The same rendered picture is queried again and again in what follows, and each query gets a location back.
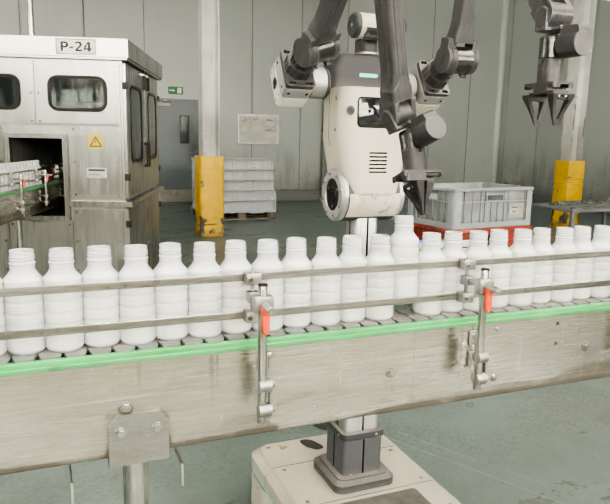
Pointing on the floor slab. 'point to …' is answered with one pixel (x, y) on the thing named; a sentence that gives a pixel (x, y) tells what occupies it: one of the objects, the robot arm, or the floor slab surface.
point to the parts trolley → (587, 207)
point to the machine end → (72, 140)
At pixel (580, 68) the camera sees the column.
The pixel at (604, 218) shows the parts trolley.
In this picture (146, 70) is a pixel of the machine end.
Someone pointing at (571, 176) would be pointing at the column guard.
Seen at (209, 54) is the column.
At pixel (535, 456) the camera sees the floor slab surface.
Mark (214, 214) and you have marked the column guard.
